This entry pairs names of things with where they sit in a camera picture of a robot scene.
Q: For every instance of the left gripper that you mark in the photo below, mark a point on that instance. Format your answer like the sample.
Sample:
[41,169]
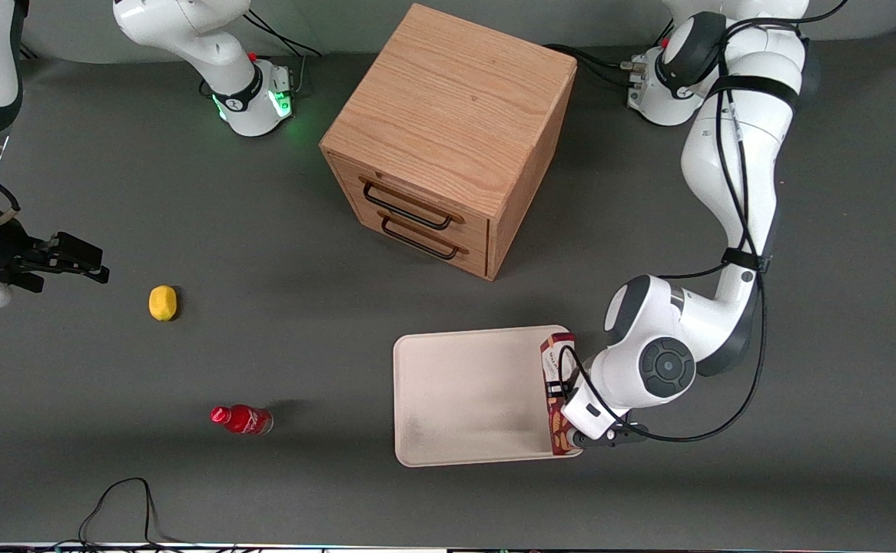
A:
[573,379]

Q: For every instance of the red cookie box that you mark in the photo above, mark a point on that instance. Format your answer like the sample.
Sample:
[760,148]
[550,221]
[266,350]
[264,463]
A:
[555,361]

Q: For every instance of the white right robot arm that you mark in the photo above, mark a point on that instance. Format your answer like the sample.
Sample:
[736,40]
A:
[187,31]

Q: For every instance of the beige plastic tray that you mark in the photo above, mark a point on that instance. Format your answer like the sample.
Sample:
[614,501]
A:
[471,395]

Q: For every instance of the yellow lemon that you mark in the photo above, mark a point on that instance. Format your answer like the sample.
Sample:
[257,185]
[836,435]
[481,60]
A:
[162,302]

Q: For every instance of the wooden drawer front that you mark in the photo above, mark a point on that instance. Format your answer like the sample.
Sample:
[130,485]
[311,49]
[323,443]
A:
[467,259]
[433,201]

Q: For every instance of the red cola bottle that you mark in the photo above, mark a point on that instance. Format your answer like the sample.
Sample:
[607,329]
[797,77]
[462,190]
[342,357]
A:
[242,419]

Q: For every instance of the wooden drawer cabinet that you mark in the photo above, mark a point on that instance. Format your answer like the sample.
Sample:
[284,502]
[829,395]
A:
[456,100]

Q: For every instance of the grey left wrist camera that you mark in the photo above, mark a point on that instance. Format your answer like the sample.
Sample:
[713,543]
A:
[609,436]

